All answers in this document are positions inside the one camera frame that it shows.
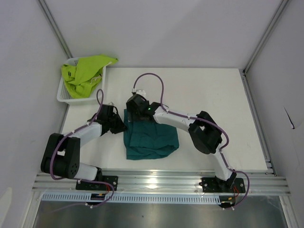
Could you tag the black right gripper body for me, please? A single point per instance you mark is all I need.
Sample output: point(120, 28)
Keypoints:
point(137, 114)

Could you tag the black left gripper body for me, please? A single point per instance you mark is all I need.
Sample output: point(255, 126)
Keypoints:
point(109, 120)

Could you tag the teal green shorts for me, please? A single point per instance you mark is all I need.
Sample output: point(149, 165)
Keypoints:
point(148, 140)

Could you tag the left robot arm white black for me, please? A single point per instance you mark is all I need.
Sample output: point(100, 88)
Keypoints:
point(61, 158)

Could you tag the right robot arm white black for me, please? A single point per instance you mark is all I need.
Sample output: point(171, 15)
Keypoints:
point(205, 134)

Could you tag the lime green shorts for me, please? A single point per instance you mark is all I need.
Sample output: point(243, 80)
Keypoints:
point(83, 78)

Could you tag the white plastic basket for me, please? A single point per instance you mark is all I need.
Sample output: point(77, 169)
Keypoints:
point(64, 96)

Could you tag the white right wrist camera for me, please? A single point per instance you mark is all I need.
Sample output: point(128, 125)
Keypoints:
point(140, 92)

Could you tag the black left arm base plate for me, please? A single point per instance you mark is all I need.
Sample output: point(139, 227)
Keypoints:
point(101, 185)

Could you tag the slotted white cable duct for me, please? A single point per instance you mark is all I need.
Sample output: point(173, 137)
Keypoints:
point(132, 198)

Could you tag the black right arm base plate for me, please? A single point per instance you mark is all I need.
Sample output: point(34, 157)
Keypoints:
point(216, 185)

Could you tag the right aluminium frame post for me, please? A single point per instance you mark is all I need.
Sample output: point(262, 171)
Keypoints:
point(266, 34)

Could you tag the aluminium frame post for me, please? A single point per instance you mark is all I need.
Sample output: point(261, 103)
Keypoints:
point(266, 34)
point(54, 27)

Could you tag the left aluminium frame post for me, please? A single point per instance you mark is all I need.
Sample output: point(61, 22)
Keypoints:
point(54, 27)

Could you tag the aluminium mounting rail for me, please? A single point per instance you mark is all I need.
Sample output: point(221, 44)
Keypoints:
point(168, 182)

